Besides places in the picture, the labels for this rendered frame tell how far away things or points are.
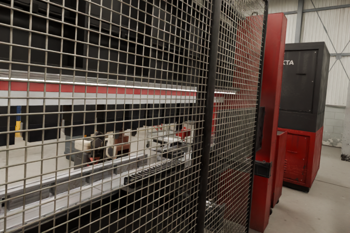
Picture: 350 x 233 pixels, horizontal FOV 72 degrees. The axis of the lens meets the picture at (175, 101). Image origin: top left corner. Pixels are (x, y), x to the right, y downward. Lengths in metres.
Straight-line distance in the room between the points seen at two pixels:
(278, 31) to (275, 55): 0.25
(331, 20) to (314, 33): 0.57
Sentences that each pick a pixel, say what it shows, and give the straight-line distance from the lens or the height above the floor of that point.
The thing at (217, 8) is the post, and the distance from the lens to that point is 0.91.
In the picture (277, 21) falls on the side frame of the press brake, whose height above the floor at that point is 2.21.
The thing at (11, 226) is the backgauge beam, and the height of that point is 0.98.
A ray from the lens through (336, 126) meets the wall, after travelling 8.96.
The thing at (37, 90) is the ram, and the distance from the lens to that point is 1.23.
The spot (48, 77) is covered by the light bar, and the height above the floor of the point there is 1.47.
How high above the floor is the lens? 1.45
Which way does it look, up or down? 3 degrees down
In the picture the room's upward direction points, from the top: 4 degrees clockwise
